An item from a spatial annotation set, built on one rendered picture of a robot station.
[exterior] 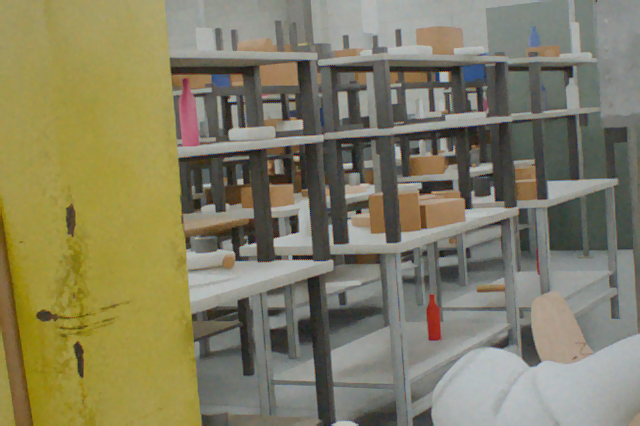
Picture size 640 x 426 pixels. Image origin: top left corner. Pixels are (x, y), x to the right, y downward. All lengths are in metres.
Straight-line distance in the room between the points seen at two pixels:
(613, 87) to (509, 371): 0.43
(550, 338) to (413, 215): 4.02
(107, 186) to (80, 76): 0.16
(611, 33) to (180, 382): 0.88
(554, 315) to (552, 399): 0.39
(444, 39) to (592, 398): 4.67
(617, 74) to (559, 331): 0.29
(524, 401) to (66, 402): 0.86
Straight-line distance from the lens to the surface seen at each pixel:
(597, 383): 1.03
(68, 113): 1.70
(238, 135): 4.51
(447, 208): 5.60
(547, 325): 1.42
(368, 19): 7.58
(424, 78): 11.92
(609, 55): 1.38
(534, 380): 1.05
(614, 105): 1.38
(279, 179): 10.03
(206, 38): 9.08
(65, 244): 1.70
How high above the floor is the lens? 1.42
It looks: 4 degrees down
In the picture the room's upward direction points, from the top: 4 degrees counter-clockwise
